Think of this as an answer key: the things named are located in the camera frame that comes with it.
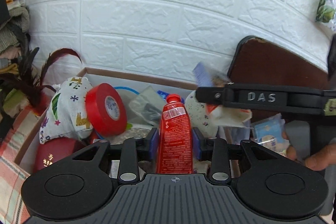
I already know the red tube of cream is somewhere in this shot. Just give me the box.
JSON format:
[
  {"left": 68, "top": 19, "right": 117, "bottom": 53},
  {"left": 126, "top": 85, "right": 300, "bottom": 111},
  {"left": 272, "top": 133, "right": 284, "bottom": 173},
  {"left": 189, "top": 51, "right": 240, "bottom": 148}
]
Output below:
[{"left": 156, "top": 94, "right": 193, "bottom": 174}]

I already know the blue card game box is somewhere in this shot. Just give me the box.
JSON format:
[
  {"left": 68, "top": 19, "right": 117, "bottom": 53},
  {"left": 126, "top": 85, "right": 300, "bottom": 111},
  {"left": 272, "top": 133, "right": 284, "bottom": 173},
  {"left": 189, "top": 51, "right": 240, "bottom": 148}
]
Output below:
[{"left": 193, "top": 62, "right": 231, "bottom": 88}]

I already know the person's hand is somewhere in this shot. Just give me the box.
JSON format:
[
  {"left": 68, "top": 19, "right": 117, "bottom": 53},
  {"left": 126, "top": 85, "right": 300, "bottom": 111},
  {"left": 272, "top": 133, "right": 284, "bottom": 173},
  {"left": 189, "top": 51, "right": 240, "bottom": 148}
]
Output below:
[{"left": 282, "top": 132, "right": 336, "bottom": 171}]

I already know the dark red wooden headboard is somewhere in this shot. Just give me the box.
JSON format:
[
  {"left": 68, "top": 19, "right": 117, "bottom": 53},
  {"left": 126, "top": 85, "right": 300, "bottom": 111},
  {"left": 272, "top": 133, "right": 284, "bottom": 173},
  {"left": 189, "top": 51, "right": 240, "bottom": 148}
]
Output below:
[{"left": 227, "top": 35, "right": 332, "bottom": 125}]

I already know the brown cardboard storage box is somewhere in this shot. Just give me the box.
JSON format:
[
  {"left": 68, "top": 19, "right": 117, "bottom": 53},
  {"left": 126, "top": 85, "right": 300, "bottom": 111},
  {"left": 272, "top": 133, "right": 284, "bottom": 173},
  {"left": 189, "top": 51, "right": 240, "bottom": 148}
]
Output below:
[{"left": 14, "top": 66, "right": 242, "bottom": 177}]

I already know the white speckled pouch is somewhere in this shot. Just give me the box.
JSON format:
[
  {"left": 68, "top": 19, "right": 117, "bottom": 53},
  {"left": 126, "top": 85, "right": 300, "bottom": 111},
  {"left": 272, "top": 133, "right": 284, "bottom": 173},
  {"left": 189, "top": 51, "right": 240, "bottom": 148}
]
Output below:
[{"left": 185, "top": 90, "right": 252, "bottom": 138}]

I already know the plaid red bed sheet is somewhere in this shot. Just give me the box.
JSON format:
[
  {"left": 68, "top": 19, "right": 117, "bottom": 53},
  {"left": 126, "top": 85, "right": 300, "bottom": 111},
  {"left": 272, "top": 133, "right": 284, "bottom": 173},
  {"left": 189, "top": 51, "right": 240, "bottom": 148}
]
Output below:
[{"left": 0, "top": 108, "right": 38, "bottom": 223}]

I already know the white patterned cloth pouch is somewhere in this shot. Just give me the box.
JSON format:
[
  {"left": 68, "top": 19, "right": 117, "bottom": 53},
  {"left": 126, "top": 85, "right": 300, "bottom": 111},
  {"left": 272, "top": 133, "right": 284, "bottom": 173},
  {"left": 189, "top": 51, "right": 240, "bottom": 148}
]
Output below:
[{"left": 39, "top": 76, "right": 93, "bottom": 144}]

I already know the red tape roll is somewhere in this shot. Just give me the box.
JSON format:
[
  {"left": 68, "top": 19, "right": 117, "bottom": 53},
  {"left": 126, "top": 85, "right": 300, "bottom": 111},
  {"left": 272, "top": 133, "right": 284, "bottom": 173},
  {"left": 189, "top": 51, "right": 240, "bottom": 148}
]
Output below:
[{"left": 85, "top": 83, "right": 127, "bottom": 137}]

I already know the clear plastic bag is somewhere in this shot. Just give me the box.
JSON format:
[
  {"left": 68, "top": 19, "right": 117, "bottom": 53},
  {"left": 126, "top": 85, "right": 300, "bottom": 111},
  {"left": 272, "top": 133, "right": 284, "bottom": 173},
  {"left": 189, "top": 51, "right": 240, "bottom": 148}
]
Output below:
[{"left": 129, "top": 86, "right": 166, "bottom": 127}]

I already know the dark red feather duster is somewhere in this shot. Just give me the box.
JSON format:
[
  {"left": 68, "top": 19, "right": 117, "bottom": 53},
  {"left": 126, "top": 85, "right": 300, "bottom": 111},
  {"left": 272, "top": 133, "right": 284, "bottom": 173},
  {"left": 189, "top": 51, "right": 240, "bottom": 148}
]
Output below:
[{"left": 1, "top": 47, "right": 79, "bottom": 117}]

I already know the pile of folded clothes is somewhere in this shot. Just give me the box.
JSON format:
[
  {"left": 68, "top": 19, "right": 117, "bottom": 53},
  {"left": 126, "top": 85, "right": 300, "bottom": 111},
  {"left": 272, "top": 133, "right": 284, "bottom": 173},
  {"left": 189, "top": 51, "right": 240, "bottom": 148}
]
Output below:
[{"left": 1, "top": 0, "right": 30, "bottom": 75}]

